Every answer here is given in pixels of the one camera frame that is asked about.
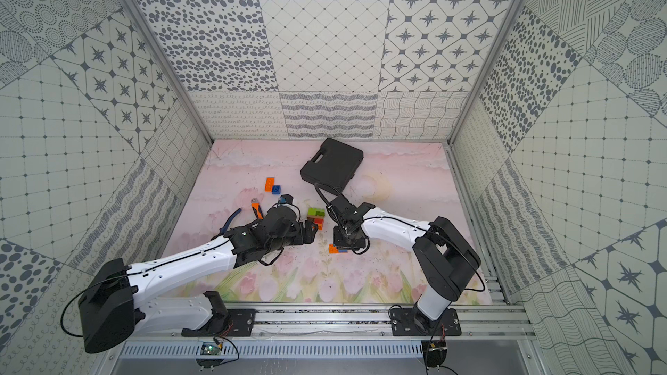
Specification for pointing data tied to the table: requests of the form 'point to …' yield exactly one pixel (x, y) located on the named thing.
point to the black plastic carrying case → (333, 166)
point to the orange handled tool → (258, 210)
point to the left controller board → (209, 348)
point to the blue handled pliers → (225, 227)
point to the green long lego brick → (315, 212)
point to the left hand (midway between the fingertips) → (315, 232)
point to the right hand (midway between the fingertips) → (345, 250)
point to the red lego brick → (319, 220)
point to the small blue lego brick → (343, 250)
